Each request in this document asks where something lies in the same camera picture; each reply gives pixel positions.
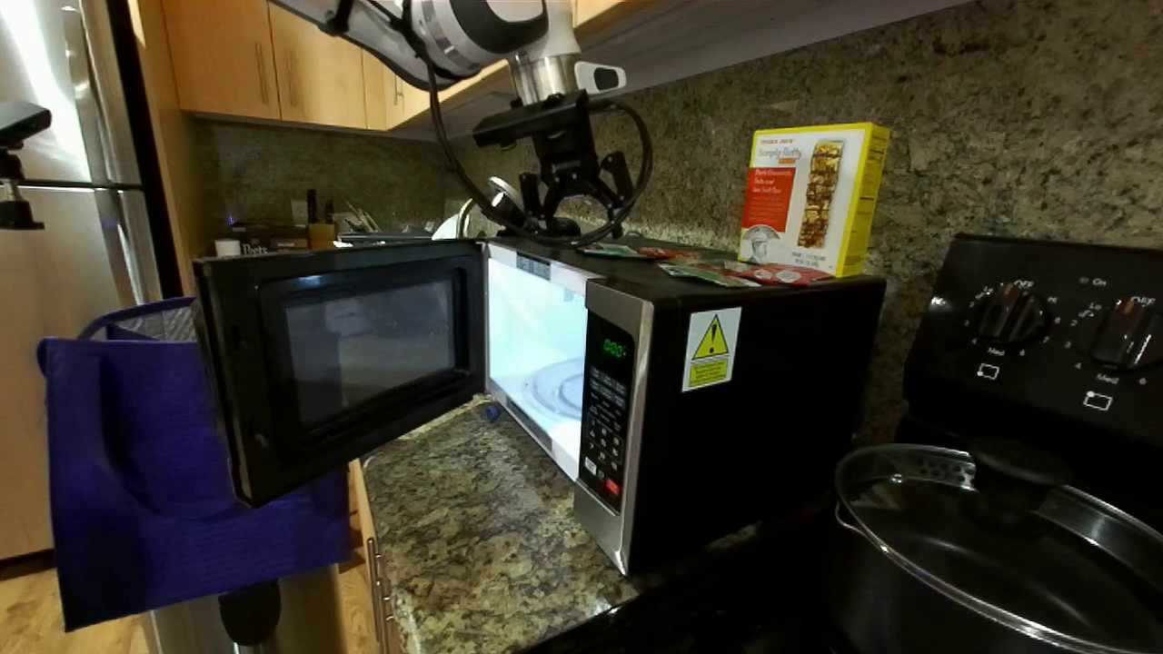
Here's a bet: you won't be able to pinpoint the black stand knob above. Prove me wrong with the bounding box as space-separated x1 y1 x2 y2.
213 578 286 651

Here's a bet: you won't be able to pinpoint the black stove knob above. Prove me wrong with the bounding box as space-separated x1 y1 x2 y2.
967 280 1054 352
1088 296 1163 373

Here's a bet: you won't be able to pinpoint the wire dish rack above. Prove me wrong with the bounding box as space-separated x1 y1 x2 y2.
322 206 429 246

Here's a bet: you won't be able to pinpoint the green white sachet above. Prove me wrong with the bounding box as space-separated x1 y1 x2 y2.
655 258 763 292
574 237 659 266

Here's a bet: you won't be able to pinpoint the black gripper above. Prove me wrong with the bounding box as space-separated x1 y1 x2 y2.
515 121 637 240

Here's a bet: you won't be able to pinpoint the yellow food box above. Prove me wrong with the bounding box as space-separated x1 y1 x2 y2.
733 121 899 283

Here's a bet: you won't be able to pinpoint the blue fabric bag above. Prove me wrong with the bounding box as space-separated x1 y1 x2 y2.
34 298 357 631

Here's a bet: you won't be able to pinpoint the black microwave oven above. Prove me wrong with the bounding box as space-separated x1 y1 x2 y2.
485 234 887 578
194 237 489 508

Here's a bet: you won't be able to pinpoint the black cooking pot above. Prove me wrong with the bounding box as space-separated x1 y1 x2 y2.
824 507 1010 654

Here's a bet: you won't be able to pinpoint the wooden wall cabinets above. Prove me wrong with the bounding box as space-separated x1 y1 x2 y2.
124 0 974 142

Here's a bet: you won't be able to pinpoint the yellow warning sticker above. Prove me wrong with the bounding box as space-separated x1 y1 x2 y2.
681 304 746 396

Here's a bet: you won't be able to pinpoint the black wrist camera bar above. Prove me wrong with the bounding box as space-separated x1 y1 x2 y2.
469 91 614 153

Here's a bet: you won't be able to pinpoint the black stove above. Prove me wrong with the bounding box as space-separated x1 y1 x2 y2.
518 234 1163 654

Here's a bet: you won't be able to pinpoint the stainless steel fridge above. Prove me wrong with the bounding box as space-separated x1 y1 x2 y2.
0 0 167 567

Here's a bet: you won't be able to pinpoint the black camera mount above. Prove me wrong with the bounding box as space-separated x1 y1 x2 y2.
0 106 56 234

